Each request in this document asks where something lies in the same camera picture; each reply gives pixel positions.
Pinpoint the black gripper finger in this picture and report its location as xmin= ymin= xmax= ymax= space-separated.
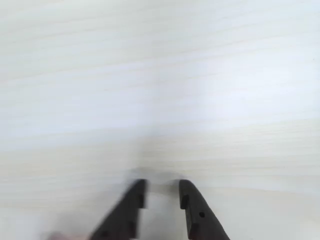
xmin=178 ymin=179 xmax=231 ymax=240
xmin=88 ymin=178 xmax=148 ymax=240

